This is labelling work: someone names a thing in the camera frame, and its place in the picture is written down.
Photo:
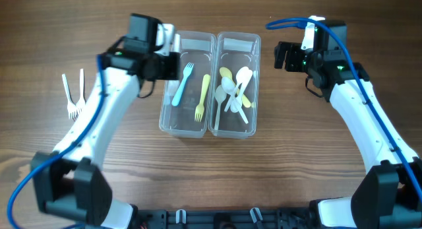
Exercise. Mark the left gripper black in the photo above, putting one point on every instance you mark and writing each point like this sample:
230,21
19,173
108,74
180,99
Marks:
173,71

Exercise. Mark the clear plastic container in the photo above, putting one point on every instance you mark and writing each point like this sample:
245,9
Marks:
235,81
179,121

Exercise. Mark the yellow plastic fork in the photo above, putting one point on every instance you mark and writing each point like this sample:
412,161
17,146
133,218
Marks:
199,110

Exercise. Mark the white wide-handle spoon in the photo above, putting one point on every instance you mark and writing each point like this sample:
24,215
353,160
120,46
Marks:
243,77

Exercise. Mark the yellow plastic spoon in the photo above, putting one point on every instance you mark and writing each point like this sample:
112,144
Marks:
225,72

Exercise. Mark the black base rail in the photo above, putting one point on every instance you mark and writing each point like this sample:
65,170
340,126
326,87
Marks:
254,218

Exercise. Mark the white slim spoon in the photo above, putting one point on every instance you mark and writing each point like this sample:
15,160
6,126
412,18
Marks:
220,96

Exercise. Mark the clear plastic container right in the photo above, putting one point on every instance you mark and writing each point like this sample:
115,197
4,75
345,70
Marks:
235,81

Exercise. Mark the clear plastic container left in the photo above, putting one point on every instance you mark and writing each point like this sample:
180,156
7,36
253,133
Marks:
179,121

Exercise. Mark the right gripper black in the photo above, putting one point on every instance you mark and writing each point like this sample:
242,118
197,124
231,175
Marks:
294,49

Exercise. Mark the light blue plastic fork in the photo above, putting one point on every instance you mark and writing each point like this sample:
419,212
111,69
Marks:
186,74

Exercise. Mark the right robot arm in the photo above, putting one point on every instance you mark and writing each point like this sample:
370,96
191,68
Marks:
389,195

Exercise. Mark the white plastic spoon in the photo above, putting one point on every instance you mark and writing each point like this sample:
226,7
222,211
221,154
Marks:
243,77
229,87

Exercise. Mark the white fork angled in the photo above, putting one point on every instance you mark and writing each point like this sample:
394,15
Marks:
170,91

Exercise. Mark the white fork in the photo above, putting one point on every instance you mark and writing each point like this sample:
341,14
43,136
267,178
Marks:
71,107
81,102

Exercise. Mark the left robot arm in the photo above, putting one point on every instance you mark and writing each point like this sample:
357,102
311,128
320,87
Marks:
68,182

